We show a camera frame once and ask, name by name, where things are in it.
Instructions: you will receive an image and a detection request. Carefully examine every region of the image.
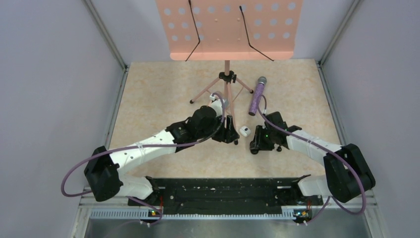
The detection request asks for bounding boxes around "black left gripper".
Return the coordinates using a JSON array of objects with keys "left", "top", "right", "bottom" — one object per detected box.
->
[{"left": 197, "top": 113, "right": 239, "bottom": 143}]

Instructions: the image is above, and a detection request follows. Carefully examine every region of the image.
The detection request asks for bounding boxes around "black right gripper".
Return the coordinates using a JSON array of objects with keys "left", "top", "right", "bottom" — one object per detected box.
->
[{"left": 251, "top": 125, "right": 276, "bottom": 151}]

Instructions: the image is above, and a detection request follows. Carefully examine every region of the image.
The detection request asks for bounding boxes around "white earbud charging case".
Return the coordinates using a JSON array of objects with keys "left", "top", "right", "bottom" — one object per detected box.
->
[{"left": 239, "top": 126, "right": 252, "bottom": 137}]

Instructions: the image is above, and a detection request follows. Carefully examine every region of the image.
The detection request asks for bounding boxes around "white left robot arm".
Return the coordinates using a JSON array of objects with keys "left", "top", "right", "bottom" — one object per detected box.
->
[{"left": 84, "top": 106, "right": 240, "bottom": 205}]

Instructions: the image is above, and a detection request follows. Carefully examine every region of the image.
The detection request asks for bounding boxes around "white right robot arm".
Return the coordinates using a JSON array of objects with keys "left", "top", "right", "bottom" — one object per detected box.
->
[{"left": 250, "top": 112, "right": 376, "bottom": 204}]

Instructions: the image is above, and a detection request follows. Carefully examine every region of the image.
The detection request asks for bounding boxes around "purple glitter microphone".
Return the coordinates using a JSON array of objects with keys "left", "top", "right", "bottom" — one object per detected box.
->
[{"left": 248, "top": 76, "right": 267, "bottom": 116}]

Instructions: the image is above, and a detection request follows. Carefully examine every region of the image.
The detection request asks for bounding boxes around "pink music stand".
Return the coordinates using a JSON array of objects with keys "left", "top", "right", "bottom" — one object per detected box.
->
[{"left": 156, "top": 0, "right": 303, "bottom": 122}]

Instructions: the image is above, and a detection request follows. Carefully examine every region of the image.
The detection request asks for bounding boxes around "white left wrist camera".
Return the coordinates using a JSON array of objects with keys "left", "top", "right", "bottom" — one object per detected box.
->
[{"left": 208, "top": 95, "right": 230, "bottom": 116}]

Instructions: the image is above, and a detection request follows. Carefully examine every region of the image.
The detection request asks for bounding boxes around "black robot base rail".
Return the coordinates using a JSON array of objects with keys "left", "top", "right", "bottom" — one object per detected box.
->
[{"left": 127, "top": 178, "right": 324, "bottom": 224}]

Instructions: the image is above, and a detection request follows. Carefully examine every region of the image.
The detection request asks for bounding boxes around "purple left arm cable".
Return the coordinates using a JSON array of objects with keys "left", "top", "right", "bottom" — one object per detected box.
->
[{"left": 61, "top": 92, "right": 227, "bottom": 227}]

